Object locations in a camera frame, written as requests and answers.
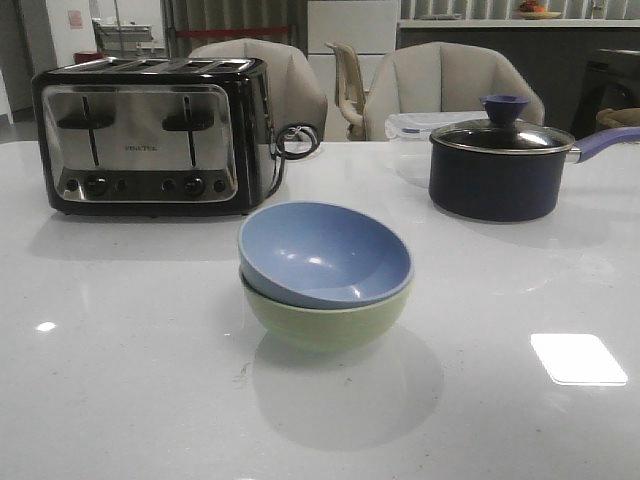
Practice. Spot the blue plastic bowl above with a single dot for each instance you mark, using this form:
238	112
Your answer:
322	256

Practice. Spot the green plastic bowl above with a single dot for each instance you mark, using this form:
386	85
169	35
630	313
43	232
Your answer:
321	330

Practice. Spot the clear plastic food container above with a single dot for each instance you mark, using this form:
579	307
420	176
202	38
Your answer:
414	166

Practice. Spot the cream plastic chair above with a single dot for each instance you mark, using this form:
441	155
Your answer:
349	94

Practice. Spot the beige armchair left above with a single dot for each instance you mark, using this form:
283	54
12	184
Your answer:
295	93

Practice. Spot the beige armchair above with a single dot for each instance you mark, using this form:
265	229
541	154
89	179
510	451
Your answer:
442	77
295	93

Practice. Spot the dark blue saucepan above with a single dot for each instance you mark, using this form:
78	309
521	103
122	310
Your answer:
509	187

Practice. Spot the black and steel toaster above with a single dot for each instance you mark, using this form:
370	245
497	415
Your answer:
156	137

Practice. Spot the beige armchair right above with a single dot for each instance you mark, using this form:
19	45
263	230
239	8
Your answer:
442	77

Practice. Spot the glass pot lid blue knob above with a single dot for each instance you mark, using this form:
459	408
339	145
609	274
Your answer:
502	131

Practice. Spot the white cabinet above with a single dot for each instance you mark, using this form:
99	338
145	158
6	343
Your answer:
367	26

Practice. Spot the fruit bowl on counter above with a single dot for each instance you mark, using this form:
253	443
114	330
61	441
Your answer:
534	10

